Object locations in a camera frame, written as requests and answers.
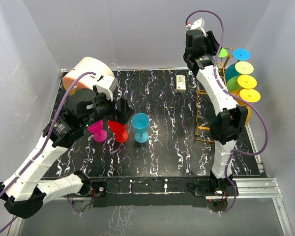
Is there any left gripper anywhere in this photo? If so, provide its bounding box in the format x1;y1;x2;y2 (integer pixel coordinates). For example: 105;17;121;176
82;85;134;129

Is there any light blue wine glass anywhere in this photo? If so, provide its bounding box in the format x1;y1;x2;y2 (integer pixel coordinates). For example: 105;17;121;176
131;113;149;143

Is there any red wine glass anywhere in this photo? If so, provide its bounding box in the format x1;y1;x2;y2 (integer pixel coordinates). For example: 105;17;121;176
108;120;129;143

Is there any magenta wine glass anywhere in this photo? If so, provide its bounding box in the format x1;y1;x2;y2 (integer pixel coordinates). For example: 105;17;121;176
88;120;108;142

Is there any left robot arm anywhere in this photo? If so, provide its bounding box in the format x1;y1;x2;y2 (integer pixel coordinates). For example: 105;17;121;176
0;88;134;219

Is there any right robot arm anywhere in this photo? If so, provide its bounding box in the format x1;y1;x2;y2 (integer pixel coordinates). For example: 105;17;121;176
183;29;248;195

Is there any dark blue wine glass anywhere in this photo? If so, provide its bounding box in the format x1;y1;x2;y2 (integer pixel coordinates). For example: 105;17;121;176
225;48;251;79

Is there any pale green wine glass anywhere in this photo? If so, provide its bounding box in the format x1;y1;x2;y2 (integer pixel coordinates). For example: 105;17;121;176
226;61;255;93

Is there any upper yellow wine glass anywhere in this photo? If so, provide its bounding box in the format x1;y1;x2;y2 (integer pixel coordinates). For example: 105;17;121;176
227;75;257;93

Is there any yellow wine glass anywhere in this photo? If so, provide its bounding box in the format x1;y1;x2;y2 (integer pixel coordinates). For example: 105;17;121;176
227;75;257;93
232;88;261;126

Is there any lower yellow wine glass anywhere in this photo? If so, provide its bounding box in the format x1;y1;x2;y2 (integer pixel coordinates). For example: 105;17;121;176
232;88;261;126

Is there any small white box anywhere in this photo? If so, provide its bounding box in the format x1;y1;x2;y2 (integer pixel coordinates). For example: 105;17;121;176
176;75;186;93

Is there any white cylindrical drum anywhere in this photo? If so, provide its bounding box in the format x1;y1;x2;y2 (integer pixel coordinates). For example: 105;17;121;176
62;57;114;96

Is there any black front base bar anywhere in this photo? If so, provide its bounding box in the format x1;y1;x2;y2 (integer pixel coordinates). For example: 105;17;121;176
90;177;212;207

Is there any gold wire glass rack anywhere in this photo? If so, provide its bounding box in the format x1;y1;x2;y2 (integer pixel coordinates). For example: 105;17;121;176
194;47;234;143

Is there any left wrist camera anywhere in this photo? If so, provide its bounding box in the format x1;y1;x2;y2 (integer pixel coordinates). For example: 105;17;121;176
95;74;117;101

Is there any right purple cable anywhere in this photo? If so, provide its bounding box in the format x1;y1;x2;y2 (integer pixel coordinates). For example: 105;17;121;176
185;10;270;214

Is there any purple cable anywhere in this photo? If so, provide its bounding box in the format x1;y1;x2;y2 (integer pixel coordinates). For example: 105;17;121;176
185;10;270;214
0;71;98;236

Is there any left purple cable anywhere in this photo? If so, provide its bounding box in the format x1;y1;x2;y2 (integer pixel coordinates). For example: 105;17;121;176
0;71;98;236

